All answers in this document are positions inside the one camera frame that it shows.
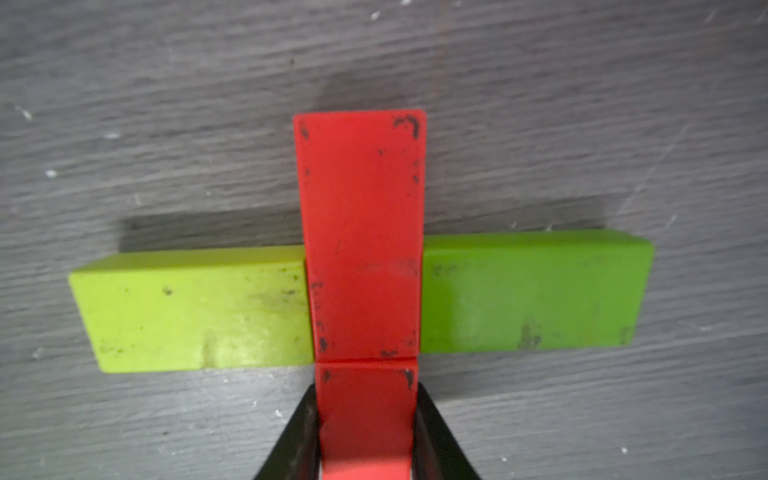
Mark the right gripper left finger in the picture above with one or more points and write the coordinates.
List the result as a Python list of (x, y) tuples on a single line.
[(296, 454)]

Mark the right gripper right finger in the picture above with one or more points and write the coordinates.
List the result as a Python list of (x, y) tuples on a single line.
[(436, 453)]

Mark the red block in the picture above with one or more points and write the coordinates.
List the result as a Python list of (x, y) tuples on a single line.
[(366, 415), (361, 184)]

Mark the lime block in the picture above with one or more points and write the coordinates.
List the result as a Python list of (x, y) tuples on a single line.
[(198, 309)]

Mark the dark green block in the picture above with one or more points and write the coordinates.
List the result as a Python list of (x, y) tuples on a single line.
[(532, 290)]

